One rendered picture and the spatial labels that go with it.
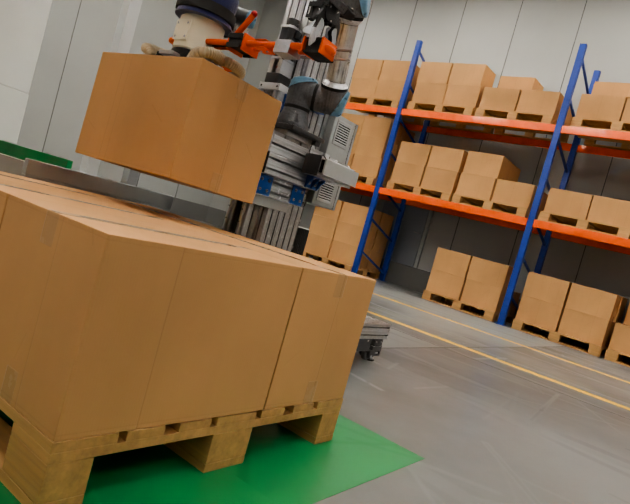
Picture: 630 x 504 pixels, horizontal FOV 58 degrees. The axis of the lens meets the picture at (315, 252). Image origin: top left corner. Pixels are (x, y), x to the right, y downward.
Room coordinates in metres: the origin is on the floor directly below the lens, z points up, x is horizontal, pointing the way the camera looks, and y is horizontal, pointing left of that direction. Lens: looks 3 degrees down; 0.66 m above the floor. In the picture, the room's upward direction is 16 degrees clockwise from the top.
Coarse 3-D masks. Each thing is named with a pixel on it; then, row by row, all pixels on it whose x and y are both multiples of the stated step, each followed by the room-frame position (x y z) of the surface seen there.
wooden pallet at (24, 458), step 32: (224, 416) 1.39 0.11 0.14; (256, 416) 1.52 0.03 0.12; (288, 416) 1.61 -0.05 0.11; (320, 416) 1.76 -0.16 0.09; (0, 448) 1.19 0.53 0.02; (32, 448) 1.06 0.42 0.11; (64, 448) 1.05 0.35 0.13; (96, 448) 1.11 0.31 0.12; (128, 448) 1.17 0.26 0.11; (192, 448) 1.40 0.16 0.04; (224, 448) 1.42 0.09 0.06; (0, 480) 1.11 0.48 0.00; (32, 480) 1.04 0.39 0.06; (64, 480) 1.06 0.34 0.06
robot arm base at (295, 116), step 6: (288, 108) 2.49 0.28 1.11; (294, 108) 2.48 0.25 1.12; (300, 108) 2.49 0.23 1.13; (282, 114) 2.49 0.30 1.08; (288, 114) 2.48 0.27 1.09; (294, 114) 2.48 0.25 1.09; (300, 114) 2.48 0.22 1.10; (306, 114) 2.51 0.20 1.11; (282, 120) 2.48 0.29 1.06; (288, 120) 2.47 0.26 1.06; (294, 120) 2.48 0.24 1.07; (300, 120) 2.48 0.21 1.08; (306, 120) 2.51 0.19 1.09; (300, 126) 2.48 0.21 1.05; (306, 126) 2.50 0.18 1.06
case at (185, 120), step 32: (128, 64) 2.09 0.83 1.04; (160, 64) 1.97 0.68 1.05; (192, 64) 1.87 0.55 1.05; (96, 96) 2.18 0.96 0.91; (128, 96) 2.05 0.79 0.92; (160, 96) 1.94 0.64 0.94; (192, 96) 1.84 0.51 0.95; (224, 96) 1.94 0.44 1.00; (256, 96) 2.06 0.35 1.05; (96, 128) 2.14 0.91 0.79; (128, 128) 2.02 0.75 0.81; (160, 128) 1.91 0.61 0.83; (192, 128) 1.87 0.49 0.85; (224, 128) 1.97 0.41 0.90; (256, 128) 2.09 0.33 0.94; (128, 160) 1.99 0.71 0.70; (160, 160) 1.88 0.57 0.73; (192, 160) 1.90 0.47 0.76; (224, 160) 2.00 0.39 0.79; (256, 160) 2.12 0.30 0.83; (224, 192) 2.04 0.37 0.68
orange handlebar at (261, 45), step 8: (208, 40) 2.11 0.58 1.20; (216, 40) 2.09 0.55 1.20; (224, 40) 2.06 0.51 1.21; (248, 40) 1.99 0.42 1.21; (264, 40) 1.95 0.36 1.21; (216, 48) 2.15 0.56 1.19; (224, 48) 2.12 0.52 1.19; (256, 48) 1.98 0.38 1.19; (264, 48) 1.95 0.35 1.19; (272, 48) 1.97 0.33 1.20; (296, 48) 1.86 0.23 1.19; (328, 48) 1.79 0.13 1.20
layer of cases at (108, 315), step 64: (0, 192) 1.28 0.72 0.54; (64, 192) 1.82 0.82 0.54; (0, 256) 1.24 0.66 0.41; (64, 256) 1.10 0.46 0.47; (128, 256) 1.07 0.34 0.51; (192, 256) 1.20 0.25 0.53; (256, 256) 1.44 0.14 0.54; (0, 320) 1.20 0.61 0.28; (64, 320) 1.07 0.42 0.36; (128, 320) 1.10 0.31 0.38; (192, 320) 1.24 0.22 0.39; (256, 320) 1.41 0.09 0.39; (320, 320) 1.63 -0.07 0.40; (0, 384) 1.16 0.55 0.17; (64, 384) 1.04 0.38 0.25; (128, 384) 1.14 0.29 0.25; (192, 384) 1.28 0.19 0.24; (256, 384) 1.46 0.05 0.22; (320, 384) 1.71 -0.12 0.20
